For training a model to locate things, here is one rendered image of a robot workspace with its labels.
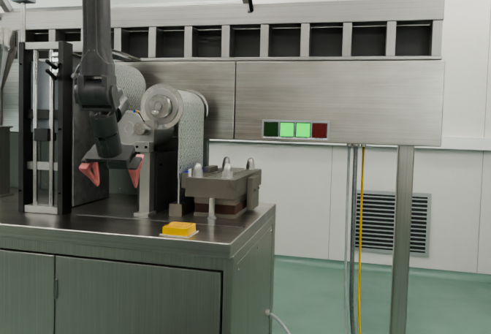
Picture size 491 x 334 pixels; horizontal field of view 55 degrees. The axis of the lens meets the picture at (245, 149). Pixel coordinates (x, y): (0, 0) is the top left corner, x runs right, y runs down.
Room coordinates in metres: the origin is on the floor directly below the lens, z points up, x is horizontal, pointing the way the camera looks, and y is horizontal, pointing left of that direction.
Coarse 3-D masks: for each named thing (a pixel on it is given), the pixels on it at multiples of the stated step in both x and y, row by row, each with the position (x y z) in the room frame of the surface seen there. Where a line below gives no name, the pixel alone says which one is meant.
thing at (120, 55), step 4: (76, 44) 1.57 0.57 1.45; (80, 44) 1.56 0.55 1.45; (76, 48) 1.57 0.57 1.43; (80, 48) 1.56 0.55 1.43; (72, 52) 1.57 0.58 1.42; (76, 52) 1.57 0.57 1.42; (80, 52) 1.57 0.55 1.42; (112, 52) 1.69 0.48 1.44; (116, 52) 1.71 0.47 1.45; (120, 52) 1.74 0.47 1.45; (116, 56) 1.74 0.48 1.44; (120, 56) 1.74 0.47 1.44; (124, 56) 1.78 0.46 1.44; (128, 56) 1.80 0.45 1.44; (132, 56) 1.83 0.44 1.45; (136, 56) 1.87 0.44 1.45; (120, 60) 1.89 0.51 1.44; (124, 60) 1.91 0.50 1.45; (128, 60) 1.88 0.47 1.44; (136, 60) 1.87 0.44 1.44; (140, 60) 1.90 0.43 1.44
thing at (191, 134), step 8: (184, 128) 1.55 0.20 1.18; (192, 128) 1.63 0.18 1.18; (200, 128) 1.71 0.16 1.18; (184, 136) 1.55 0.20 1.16; (192, 136) 1.63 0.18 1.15; (200, 136) 1.71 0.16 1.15; (184, 144) 1.56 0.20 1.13; (192, 144) 1.63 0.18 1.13; (200, 144) 1.71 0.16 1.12; (184, 152) 1.56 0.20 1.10; (192, 152) 1.63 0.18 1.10; (200, 152) 1.71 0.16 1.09; (184, 160) 1.56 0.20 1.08; (192, 160) 1.63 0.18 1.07; (200, 160) 1.72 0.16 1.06; (184, 168) 1.56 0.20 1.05; (192, 168) 1.63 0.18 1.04
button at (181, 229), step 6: (174, 222) 1.29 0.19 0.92; (180, 222) 1.29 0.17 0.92; (168, 228) 1.23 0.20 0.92; (174, 228) 1.23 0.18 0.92; (180, 228) 1.22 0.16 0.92; (186, 228) 1.22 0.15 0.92; (192, 228) 1.26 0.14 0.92; (162, 234) 1.24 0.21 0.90; (168, 234) 1.23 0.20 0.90; (174, 234) 1.23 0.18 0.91; (180, 234) 1.22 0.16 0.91; (186, 234) 1.22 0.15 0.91
